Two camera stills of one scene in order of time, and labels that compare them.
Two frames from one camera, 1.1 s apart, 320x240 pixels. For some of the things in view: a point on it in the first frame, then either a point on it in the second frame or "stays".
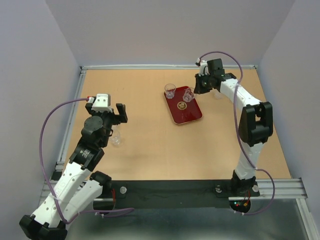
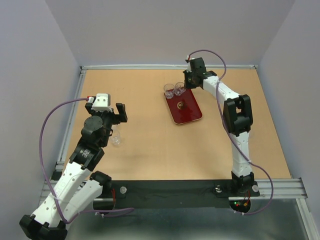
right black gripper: (198, 89) → (187, 85)
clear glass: (115, 137) stays
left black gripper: (117, 119) stays
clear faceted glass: (170, 90) stays
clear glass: (188, 94) → (179, 88)
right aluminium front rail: (290, 188) stays
